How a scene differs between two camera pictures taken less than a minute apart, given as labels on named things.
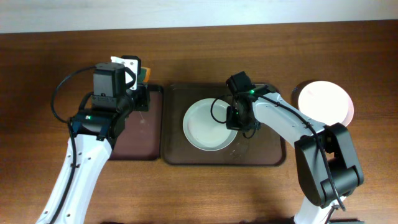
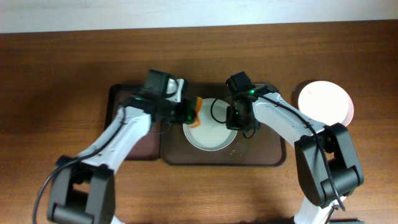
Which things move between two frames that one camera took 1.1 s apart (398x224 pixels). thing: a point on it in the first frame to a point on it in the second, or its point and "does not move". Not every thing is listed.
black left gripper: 143,91 to 176,110
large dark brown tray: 264,148 does not move
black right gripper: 232,124 does not move
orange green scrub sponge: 144,76 to 198,106
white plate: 204,125 does not move
